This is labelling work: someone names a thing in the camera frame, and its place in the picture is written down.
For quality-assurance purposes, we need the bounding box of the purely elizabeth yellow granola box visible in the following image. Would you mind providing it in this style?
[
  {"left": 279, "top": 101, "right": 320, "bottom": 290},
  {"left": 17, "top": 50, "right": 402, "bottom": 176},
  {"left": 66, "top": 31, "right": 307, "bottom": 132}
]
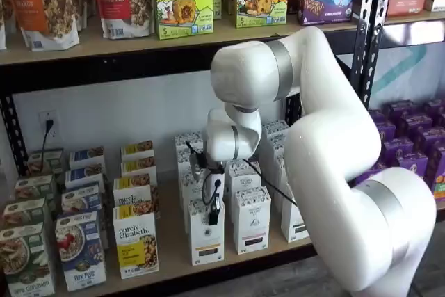
[
  {"left": 113, "top": 204, "right": 160, "bottom": 280},
  {"left": 120, "top": 141, "right": 155, "bottom": 161},
  {"left": 120, "top": 157, "right": 158, "bottom": 179},
  {"left": 113, "top": 175, "right": 158, "bottom": 209}
]

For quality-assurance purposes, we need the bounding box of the white box pink strip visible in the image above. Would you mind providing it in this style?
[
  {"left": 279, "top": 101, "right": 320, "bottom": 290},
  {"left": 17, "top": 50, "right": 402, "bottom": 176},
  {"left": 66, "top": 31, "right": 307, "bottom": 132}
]
[
  {"left": 225, "top": 159, "right": 262, "bottom": 192},
  {"left": 232, "top": 186, "right": 273, "bottom": 255}
]

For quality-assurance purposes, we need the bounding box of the wooden shelf board with boxes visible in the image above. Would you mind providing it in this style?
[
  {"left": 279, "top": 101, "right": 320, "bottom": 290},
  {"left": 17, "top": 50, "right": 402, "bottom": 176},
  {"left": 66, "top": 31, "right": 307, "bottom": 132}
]
[{"left": 51, "top": 168, "right": 316, "bottom": 296}]

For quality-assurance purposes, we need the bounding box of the long black cable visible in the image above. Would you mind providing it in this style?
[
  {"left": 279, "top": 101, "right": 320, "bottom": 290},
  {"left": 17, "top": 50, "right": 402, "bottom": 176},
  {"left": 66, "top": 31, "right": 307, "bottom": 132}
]
[{"left": 243, "top": 159, "right": 299, "bottom": 207}]

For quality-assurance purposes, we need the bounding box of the blue flax plus cereal box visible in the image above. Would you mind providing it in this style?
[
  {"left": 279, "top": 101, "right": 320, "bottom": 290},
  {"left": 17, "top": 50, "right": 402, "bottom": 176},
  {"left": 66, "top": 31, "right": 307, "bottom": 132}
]
[
  {"left": 68, "top": 146, "right": 105, "bottom": 169},
  {"left": 65, "top": 164, "right": 105, "bottom": 189},
  {"left": 55, "top": 211, "right": 107, "bottom": 293},
  {"left": 61, "top": 185, "right": 104, "bottom": 215}
]

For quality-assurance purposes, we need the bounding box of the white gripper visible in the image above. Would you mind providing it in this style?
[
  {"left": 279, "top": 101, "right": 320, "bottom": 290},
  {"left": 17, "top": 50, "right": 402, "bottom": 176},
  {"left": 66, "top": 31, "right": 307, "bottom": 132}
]
[{"left": 202, "top": 167, "right": 225, "bottom": 226}]

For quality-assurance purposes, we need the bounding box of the white plastic backdrop sheet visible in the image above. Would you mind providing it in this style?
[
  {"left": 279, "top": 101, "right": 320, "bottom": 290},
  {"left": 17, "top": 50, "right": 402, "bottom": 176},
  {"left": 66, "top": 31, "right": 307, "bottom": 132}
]
[{"left": 335, "top": 45, "right": 445, "bottom": 110}]

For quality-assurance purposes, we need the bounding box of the wooden shelf board with snacks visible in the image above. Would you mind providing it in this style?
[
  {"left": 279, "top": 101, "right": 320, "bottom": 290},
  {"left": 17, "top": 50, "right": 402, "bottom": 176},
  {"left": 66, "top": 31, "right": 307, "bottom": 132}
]
[{"left": 0, "top": 15, "right": 361, "bottom": 67}]

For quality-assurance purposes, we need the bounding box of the black power plug cable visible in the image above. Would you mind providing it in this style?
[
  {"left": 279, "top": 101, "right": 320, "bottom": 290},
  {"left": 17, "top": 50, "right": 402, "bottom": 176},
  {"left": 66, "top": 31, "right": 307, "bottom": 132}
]
[{"left": 40, "top": 119, "right": 56, "bottom": 171}]

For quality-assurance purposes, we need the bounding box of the white box yellow strip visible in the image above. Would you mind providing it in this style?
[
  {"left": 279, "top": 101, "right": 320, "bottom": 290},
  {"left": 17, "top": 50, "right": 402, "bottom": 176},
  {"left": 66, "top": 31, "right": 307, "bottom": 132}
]
[
  {"left": 187, "top": 199, "right": 226, "bottom": 266},
  {"left": 177, "top": 150, "right": 195, "bottom": 172},
  {"left": 179, "top": 168, "right": 209, "bottom": 234},
  {"left": 175, "top": 132, "right": 204, "bottom": 154}
]

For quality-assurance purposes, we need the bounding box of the granola bag orange label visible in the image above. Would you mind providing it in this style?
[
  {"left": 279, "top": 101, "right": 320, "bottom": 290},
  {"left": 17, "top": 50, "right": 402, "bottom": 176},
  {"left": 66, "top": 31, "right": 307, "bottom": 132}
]
[{"left": 6, "top": 0, "right": 81, "bottom": 51}]

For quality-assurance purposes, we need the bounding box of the granola bag red label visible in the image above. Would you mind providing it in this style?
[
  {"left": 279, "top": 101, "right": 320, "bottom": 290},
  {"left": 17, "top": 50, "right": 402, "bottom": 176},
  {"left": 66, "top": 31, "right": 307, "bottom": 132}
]
[{"left": 90, "top": 0, "right": 154, "bottom": 40}]

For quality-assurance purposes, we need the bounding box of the purple Annie's box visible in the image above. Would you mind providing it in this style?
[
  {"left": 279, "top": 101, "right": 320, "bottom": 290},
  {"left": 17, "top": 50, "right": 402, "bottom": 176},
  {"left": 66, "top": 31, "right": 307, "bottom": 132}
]
[
  {"left": 413, "top": 126, "right": 445, "bottom": 154},
  {"left": 380, "top": 136, "right": 414, "bottom": 164},
  {"left": 349, "top": 164, "right": 386, "bottom": 187},
  {"left": 422, "top": 99, "right": 445, "bottom": 117},
  {"left": 396, "top": 113, "right": 434, "bottom": 138},
  {"left": 382, "top": 100, "right": 416, "bottom": 120},
  {"left": 426, "top": 143, "right": 445, "bottom": 203},
  {"left": 368, "top": 109, "right": 385, "bottom": 126},
  {"left": 373, "top": 122, "right": 397, "bottom": 143},
  {"left": 396, "top": 152, "right": 429, "bottom": 178}
]

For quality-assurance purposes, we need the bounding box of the green apple cinnamon oatmeal box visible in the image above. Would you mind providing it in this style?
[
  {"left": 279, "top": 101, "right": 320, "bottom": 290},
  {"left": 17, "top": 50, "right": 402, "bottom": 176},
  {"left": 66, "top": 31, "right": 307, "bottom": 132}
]
[
  {"left": 13, "top": 174, "right": 57, "bottom": 204},
  {"left": 0, "top": 222, "right": 57, "bottom": 297},
  {"left": 1, "top": 198, "right": 49, "bottom": 230},
  {"left": 26, "top": 149, "right": 66, "bottom": 178}
]

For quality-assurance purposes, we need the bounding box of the wooden shelf board orange box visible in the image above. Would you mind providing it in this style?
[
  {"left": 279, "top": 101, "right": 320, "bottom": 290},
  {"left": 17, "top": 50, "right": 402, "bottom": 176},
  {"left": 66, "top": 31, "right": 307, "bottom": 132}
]
[{"left": 382, "top": 10, "right": 445, "bottom": 26}]

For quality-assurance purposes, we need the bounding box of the white wall outlet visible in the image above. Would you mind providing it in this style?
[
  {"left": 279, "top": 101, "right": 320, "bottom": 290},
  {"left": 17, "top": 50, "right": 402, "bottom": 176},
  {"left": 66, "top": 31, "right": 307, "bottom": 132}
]
[{"left": 38, "top": 111, "right": 61, "bottom": 145}]

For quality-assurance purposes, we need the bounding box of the white box dark strip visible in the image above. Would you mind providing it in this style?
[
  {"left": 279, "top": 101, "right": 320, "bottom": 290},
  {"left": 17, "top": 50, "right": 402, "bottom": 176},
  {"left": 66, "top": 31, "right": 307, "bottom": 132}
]
[
  {"left": 261, "top": 120, "right": 291, "bottom": 138},
  {"left": 280, "top": 192, "right": 311, "bottom": 243},
  {"left": 266, "top": 134, "right": 289, "bottom": 159},
  {"left": 273, "top": 152, "right": 293, "bottom": 186}
]

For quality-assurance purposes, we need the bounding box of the short black looped cable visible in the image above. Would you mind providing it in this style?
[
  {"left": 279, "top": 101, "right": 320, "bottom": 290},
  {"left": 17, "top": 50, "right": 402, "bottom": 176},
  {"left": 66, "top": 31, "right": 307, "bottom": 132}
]
[{"left": 185, "top": 140, "right": 225, "bottom": 176}]

